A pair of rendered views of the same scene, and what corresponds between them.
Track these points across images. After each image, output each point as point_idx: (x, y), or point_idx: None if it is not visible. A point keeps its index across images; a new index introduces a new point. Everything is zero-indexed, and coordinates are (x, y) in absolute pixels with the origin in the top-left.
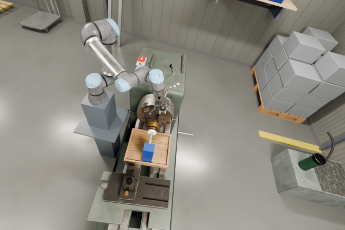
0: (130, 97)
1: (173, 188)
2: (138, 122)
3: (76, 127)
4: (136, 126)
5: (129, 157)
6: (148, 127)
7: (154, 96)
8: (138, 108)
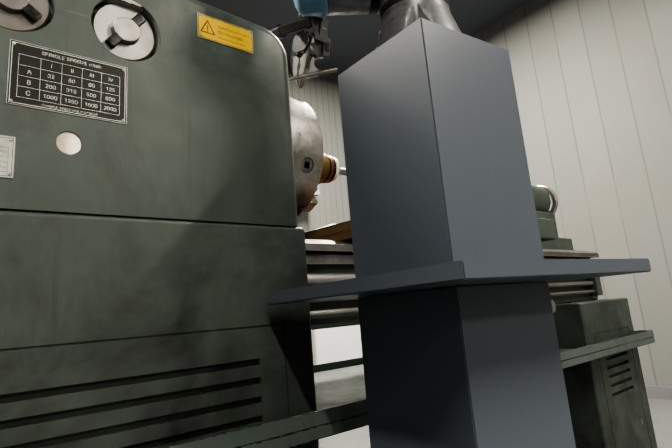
0: (290, 115)
1: (344, 360)
2: (309, 239)
3: (631, 259)
4: (330, 242)
5: None
6: (328, 162)
7: (323, 18)
8: (312, 120)
